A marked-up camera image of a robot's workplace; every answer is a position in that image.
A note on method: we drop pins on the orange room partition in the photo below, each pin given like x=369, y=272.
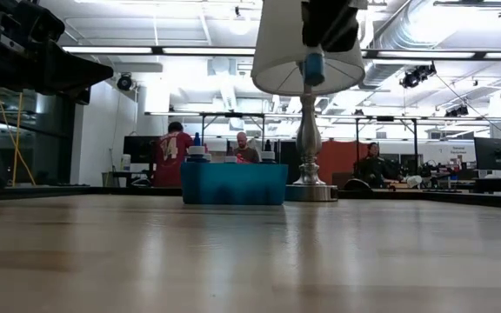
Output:
x=339, y=158

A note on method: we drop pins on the large black food coloring bottle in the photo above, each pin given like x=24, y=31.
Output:
x=268, y=155

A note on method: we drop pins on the black background gantry frame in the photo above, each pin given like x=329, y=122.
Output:
x=233, y=115
x=385, y=118

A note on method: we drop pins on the person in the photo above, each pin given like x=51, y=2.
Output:
x=374, y=167
x=170, y=161
x=247, y=152

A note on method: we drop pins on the black ceiling track light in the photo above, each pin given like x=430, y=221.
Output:
x=418, y=75
x=457, y=111

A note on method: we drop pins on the blue plastic bin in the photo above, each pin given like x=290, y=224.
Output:
x=233, y=184

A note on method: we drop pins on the black computer monitor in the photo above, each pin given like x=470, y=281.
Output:
x=494, y=154
x=139, y=149

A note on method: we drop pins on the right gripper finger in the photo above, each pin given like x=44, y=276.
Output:
x=342, y=26
x=313, y=21

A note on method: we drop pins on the black round ceiling spotlight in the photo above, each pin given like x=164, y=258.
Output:
x=124, y=81

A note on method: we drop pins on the long ceiling light strip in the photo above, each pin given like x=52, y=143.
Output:
x=424, y=55
x=111, y=50

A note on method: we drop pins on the pink background object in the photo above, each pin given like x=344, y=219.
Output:
x=242, y=159

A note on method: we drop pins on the black dome object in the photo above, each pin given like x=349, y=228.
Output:
x=357, y=186

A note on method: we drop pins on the white background bottle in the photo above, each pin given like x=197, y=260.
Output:
x=125, y=161

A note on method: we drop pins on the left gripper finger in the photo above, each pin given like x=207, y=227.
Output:
x=63, y=83
x=68, y=67

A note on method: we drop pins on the white shade silver table lamp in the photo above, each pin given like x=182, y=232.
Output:
x=309, y=130

